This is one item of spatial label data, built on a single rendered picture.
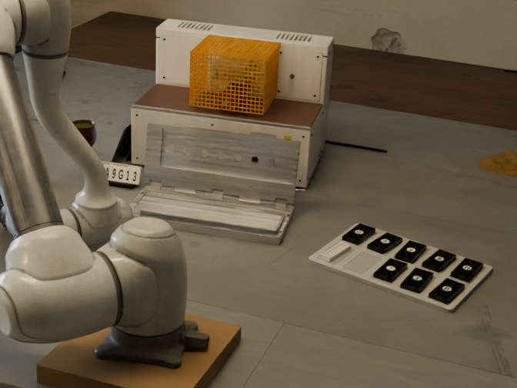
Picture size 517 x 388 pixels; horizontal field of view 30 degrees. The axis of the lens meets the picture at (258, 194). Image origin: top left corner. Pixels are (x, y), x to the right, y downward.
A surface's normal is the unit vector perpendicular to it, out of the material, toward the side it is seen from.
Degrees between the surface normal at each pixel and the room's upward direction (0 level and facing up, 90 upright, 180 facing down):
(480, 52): 90
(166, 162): 79
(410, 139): 0
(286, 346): 0
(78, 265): 43
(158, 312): 90
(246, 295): 0
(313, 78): 90
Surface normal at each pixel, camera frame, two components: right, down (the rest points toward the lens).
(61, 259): 0.43, -0.38
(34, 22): 0.66, 0.44
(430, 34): -0.35, 0.38
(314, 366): 0.05, -0.91
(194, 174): -0.22, 0.22
